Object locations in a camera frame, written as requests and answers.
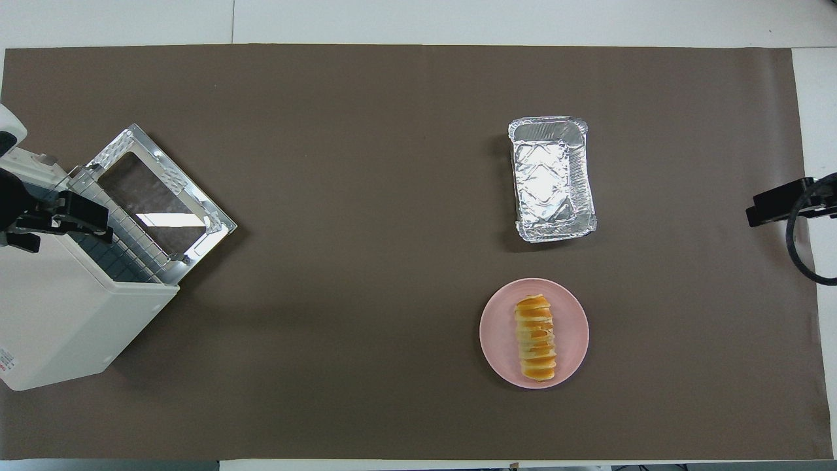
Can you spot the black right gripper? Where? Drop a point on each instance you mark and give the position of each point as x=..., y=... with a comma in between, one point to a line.
x=817, y=199

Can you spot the pink round plate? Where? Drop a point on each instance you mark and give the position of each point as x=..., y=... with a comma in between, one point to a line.
x=500, y=333

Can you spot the aluminium foil tray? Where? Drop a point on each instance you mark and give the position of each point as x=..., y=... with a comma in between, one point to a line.
x=549, y=183

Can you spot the cream toaster oven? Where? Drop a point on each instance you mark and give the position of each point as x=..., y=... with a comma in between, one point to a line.
x=59, y=307

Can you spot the brown table mat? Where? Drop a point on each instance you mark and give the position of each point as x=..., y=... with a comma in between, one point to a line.
x=359, y=131

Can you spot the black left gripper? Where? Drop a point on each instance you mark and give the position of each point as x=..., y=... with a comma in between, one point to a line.
x=16, y=203

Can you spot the golden ridged bread loaf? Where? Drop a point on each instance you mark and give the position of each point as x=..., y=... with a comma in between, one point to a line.
x=536, y=340

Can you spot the glass oven door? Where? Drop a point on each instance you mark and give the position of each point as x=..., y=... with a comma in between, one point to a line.
x=163, y=196

